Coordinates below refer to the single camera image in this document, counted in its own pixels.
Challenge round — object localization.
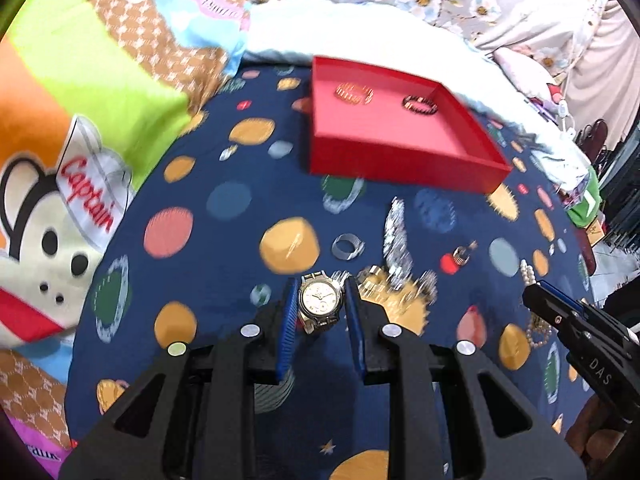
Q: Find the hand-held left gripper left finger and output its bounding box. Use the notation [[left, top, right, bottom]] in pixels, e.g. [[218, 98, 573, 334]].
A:
[[59, 277, 301, 480]]

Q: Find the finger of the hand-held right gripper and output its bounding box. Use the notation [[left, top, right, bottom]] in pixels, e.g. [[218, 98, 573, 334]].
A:
[[522, 280, 583, 326]]

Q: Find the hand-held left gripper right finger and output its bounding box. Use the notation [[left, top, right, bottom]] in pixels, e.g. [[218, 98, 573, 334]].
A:
[[344, 277, 586, 480]]

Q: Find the pearl bracelet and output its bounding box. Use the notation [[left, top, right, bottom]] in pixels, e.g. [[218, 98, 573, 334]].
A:
[[519, 259, 556, 351]]

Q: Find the gold wristwatch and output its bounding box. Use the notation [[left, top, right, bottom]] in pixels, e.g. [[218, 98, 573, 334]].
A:
[[297, 271, 351, 336]]

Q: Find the silver ring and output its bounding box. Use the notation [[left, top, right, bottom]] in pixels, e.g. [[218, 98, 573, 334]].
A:
[[331, 232, 363, 262]]

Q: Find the small ring with stone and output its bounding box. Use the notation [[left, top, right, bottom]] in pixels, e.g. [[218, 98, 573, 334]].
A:
[[451, 241, 478, 267]]

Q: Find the silver wristwatch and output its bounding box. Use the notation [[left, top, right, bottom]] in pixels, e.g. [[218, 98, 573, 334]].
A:
[[382, 197, 416, 286]]

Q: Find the red cardboard box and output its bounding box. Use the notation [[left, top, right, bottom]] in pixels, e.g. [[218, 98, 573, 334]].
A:
[[307, 56, 513, 196]]

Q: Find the dark bead bracelet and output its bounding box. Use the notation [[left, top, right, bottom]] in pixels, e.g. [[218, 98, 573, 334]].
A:
[[401, 94, 438, 116]]

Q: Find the gold bangle bracelet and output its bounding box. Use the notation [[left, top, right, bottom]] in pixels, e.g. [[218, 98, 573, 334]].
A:
[[334, 82, 376, 107]]

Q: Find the navy planet print blanket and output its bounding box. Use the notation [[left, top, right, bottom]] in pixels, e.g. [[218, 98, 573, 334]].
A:
[[67, 62, 601, 480]]

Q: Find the green cloth item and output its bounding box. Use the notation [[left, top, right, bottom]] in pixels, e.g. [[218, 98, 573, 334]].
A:
[[565, 167, 606, 228]]

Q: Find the dark chair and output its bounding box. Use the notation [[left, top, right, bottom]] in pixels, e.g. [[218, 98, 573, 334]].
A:
[[575, 117, 640, 251]]

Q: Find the pink plush toy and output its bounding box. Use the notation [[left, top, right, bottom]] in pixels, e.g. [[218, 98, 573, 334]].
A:
[[495, 47, 566, 111]]

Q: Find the grey floral cloth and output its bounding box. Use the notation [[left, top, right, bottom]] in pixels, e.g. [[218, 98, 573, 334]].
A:
[[245, 0, 616, 136]]

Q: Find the light blue pillow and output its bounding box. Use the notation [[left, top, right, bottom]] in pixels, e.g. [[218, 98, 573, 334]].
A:
[[242, 0, 591, 196]]

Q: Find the colourful cartoon monkey blanket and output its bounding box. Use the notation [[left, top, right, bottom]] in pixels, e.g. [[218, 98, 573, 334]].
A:
[[0, 0, 251, 480]]

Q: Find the white cable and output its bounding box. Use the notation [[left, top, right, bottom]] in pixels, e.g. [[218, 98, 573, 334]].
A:
[[557, 100, 576, 133]]

